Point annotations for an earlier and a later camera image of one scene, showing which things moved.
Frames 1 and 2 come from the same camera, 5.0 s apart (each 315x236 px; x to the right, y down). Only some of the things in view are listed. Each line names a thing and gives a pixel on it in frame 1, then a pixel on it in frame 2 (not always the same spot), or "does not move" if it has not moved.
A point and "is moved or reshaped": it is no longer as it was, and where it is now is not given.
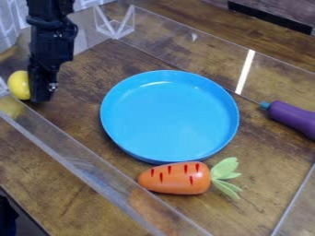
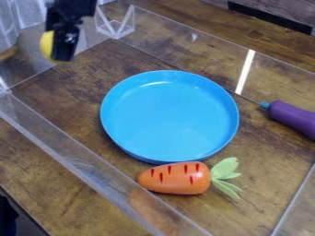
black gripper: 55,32 to 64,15
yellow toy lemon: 19,84 is moved or reshaped
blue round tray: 165,116 does not move
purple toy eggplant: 291,116 does not move
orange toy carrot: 191,178 does not move
